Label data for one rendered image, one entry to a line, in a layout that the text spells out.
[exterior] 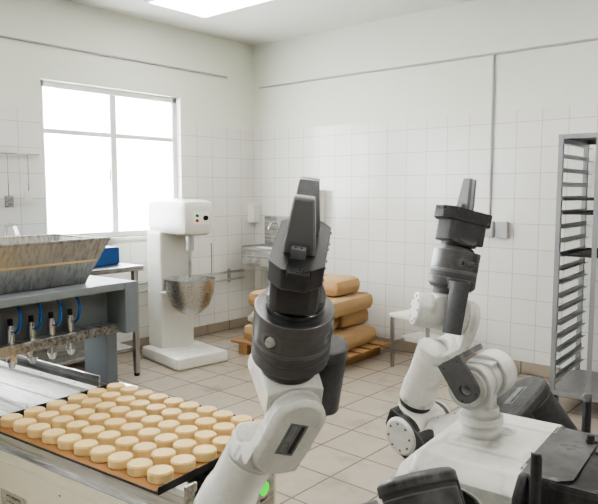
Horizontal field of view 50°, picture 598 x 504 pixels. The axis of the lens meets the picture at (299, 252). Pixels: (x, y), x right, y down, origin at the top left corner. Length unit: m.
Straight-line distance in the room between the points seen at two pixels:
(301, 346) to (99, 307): 1.47
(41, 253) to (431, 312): 1.13
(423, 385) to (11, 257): 1.13
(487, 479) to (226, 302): 6.08
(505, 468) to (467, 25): 5.08
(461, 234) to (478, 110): 4.39
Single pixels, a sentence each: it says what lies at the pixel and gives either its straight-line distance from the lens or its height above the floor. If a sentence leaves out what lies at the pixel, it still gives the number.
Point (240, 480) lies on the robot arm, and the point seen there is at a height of 1.11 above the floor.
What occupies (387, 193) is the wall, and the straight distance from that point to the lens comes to 5.98.
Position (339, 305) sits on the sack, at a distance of 5.32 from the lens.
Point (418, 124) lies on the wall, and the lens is 5.85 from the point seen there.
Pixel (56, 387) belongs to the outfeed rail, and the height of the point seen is 0.88.
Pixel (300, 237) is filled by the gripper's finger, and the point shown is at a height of 1.41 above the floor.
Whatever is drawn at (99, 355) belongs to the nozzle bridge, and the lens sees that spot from 2.21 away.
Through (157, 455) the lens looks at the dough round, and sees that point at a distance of 1.41.
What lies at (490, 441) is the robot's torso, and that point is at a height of 1.11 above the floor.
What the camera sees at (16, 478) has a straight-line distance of 1.74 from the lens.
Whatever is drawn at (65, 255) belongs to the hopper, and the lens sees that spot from 1.96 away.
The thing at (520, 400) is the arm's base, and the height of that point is 1.11.
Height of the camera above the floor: 1.46
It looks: 5 degrees down
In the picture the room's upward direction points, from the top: straight up
